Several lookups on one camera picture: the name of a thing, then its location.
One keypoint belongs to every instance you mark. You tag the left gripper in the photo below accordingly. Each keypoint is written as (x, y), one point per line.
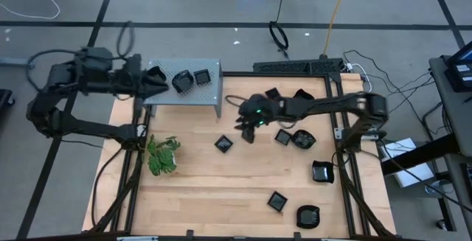
(129, 86)

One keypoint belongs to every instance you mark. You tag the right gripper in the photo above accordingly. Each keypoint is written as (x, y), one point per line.
(263, 114)

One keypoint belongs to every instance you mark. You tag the small black square plate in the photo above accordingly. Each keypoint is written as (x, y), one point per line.
(223, 144)
(273, 93)
(202, 77)
(277, 201)
(283, 137)

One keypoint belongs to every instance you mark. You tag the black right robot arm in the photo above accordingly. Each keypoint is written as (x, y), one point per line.
(332, 104)

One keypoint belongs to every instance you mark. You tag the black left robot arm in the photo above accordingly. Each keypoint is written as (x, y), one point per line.
(92, 127)

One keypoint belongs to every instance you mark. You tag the grey perforated metal shelf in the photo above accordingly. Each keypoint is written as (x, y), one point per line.
(199, 97)

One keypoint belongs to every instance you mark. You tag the green plant in white pot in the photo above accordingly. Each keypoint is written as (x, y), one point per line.
(162, 158)

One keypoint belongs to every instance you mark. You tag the white box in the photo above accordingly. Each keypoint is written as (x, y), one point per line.
(416, 176)

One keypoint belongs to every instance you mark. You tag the grey side table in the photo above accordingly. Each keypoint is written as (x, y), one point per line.
(457, 115)

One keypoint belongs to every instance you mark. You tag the black laptop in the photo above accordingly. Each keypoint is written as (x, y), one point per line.
(461, 75)

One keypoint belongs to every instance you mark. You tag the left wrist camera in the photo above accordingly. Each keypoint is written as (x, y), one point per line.
(133, 63)

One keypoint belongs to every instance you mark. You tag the black aluminium table frame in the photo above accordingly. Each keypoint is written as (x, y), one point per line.
(236, 74)

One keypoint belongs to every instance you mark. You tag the black perforated metal bracket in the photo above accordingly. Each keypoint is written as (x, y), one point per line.
(295, 66)

